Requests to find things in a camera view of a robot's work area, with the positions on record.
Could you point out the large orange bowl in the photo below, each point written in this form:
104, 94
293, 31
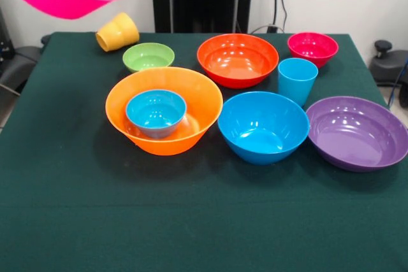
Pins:
197, 100

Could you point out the small teal bowl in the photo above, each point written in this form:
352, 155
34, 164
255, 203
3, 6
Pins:
156, 116

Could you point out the medium blue bowl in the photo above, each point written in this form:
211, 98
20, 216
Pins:
261, 119

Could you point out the red-orange bowl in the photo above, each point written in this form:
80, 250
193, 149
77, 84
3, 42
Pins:
237, 58

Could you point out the small green bowl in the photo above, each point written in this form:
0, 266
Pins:
148, 58

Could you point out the blue cup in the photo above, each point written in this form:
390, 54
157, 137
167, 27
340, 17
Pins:
296, 84

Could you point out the dark green tablecloth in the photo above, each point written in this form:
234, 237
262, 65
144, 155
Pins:
204, 221

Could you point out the yellow cup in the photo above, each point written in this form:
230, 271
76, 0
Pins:
119, 33

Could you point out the small crimson bowl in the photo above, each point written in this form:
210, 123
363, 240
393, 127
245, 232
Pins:
312, 49

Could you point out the purple bowl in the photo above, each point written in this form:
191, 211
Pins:
357, 132

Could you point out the black equipment box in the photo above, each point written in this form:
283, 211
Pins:
4, 42

